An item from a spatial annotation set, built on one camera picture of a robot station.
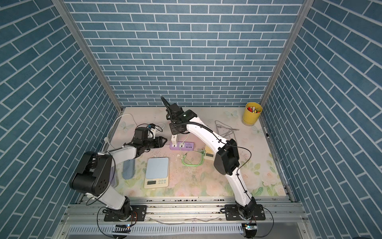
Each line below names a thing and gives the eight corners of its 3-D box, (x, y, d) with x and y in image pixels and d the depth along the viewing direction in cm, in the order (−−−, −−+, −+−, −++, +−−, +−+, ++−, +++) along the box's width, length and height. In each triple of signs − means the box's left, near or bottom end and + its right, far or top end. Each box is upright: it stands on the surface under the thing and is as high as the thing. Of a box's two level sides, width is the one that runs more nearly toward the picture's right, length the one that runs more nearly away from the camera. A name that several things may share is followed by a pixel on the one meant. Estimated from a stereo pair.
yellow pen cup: (243, 126, 113) (248, 112, 101) (240, 115, 119) (245, 102, 108) (257, 126, 113) (264, 112, 101) (254, 116, 120) (260, 102, 108)
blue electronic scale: (142, 188, 84) (140, 186, 81) (149, 159, 95) (147, 157, 92) (167, 188, 84) (166, 186, 81) (171, 159, 95) (170, 157, 92)
